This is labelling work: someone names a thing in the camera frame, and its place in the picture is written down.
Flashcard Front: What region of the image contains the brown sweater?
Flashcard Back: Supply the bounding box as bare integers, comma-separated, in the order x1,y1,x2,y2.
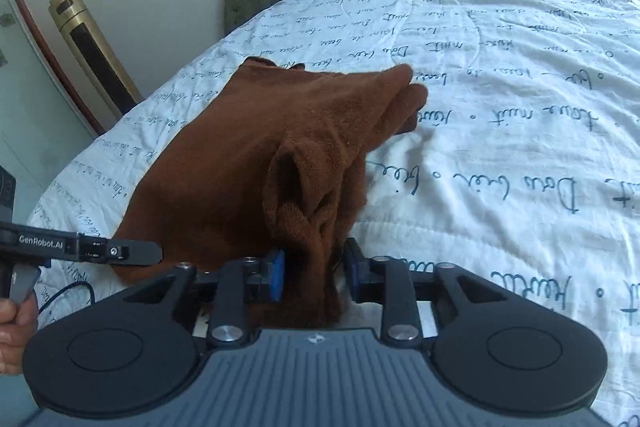
112,56,430,330

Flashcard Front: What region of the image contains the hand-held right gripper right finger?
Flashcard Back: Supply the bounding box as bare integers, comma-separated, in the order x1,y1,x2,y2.
342,238,503,348

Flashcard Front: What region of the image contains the frosted glass door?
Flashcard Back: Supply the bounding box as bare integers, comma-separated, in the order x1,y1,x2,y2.
0,0,96,228

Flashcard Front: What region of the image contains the gold tower air conditioner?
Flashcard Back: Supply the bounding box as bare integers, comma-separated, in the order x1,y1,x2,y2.
48,0,146,120

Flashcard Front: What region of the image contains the person's left hand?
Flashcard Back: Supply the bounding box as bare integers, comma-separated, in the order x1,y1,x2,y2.
0,294,40,376

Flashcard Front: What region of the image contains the black cable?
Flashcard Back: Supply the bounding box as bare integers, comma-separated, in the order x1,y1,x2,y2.
36,281,97,325

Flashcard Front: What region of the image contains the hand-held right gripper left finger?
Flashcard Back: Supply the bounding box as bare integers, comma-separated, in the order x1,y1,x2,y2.
127,248,287,348

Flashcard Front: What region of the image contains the white script-printed bed sheet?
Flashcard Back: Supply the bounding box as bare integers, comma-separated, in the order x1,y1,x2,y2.
27,0,640,427

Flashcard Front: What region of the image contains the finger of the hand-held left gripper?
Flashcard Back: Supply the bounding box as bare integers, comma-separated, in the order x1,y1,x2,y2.
106,239,163,269

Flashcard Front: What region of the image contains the red-brown wooden door frame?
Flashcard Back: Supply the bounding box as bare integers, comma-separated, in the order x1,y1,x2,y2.
0,0,106,138

